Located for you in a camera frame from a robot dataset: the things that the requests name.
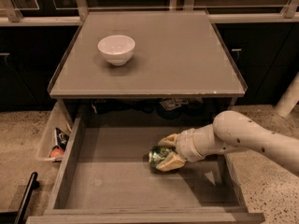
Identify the black handle bar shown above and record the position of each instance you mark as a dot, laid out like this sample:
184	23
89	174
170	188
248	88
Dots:
16	217

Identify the dark snack bag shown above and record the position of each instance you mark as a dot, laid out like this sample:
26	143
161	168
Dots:
61	139

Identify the crushed green soda can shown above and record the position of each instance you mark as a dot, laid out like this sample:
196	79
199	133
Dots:
158	154

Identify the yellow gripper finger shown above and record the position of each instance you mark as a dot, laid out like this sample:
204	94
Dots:
169	141
172	162

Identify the open grey top drawer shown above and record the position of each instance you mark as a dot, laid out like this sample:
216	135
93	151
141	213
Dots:
105	178

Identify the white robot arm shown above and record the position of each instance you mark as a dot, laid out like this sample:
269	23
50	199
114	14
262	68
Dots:
229	132

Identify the white ceramic bowl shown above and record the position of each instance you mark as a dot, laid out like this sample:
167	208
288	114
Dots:
117	49

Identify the orange fruit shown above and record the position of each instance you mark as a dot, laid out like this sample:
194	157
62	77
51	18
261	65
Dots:
56	153

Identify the grey wooden cabinet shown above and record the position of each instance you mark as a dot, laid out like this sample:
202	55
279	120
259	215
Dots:
177	54

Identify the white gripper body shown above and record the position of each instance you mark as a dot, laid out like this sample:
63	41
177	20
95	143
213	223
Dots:
186	146

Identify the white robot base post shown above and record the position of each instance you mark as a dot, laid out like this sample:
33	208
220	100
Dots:
289	99

